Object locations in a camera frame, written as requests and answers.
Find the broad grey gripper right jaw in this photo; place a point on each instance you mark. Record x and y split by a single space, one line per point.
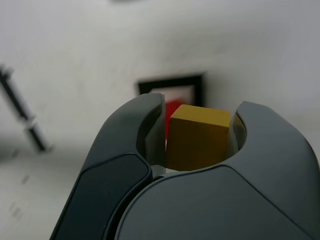
212 207

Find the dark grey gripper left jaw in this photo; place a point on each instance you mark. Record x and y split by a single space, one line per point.
112 165

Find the yellow cube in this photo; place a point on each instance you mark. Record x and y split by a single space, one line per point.
197 140

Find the red cube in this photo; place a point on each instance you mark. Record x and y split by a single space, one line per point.
170 110

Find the black tape square outline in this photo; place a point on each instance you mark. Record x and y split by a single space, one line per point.
175 79

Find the black tape strip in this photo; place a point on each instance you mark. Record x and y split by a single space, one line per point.
37 138

